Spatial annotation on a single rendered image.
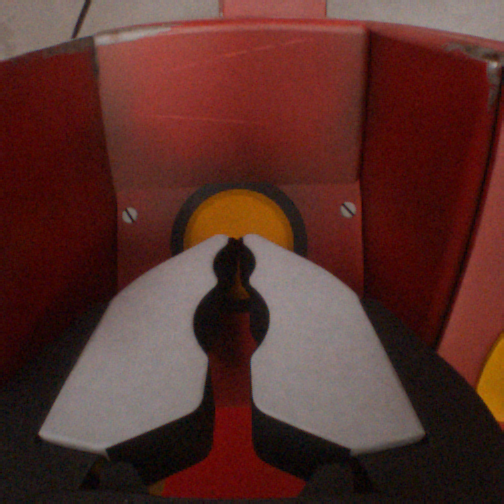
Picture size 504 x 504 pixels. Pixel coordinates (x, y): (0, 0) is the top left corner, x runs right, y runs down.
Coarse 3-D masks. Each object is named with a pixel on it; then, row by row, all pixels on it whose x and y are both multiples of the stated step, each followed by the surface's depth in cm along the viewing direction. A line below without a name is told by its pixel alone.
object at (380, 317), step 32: (384, 320) 8; (416, 352) 7; (416, 384) 7; (448, 384) 7; (448, 416) 6; (480, 416) 6; (416, 448) 5; (448, 448) 5; (480, 448) 5; (384, 480) 5; (416, 480) 5; (448, 480) 5; (480, 480) 5
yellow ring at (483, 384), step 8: (496, 344) 8; (496, 352) 9; (488, 360) 9; (496, 360) 9; (488, 368) 9; (496, 368) 9; (480, 376) 9; (488, 376) 9; (496, 376) 9; (480, 384) 9; (488, 384) 9; (496, 384) 9; (480, 392) 10; (488, 392) 10; (496, 392) 10; (488, 400) 10; (496, 400) 10; (496, 408) 10; (496, 416) 10
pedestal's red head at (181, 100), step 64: (0, 64) 7; (64, 64) 10; (128, 64) 12; (192, 64) 12; (256, 64) 12; (320, 64) 12; (384, 64) 11; (448, 64) 7; (0, 128) 7; (64, 128) 10; (128, 128) 13; (192, 128) 13; (256, 128) 13; (320, 128) 13; (384, 128) 12; (448, 128) 7; (0, 192) 7; (64, 192) 10; (128, 192) 14; (192, 192) 15; (320, 192) 14; (384, 192) 12; (448, 192) 8; (0, 256) 7; (64, 256) 10; (128, 256) 14; (320, 256) 14; (384, 256) 12; (448, 256) 8; (0, 320) 7; (64, 320) 10; (448, 320) 8; (0, 384) 7
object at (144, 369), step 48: (144, 288) 9; (192, 288) 9; (96, 336) 8; (144, 336) 8; (192, 336) 8; (96, 384) 7; (144, 384) 7; (192, 384) 7; (48, 432) 6; (96, 432) 6; (144, 432) 6; (192, 432) 6; (144, 480) 6
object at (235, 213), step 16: (224, 192) 14; (240, 192) 14; (256, 192) 14; (208, 208) 14; (224, 208) 14; (240, 208) 14; (256, 208) 14; (272, 208) 14; (192, 224) 14; (208, 224) 14; (224, 224) 14; (240, 224) 14; (256, 224) 14; (272, 224) 14; (288, 224) 14; (192, 240) 14; (272, 240) 14; (288, 240) 14; (240, 288) 14
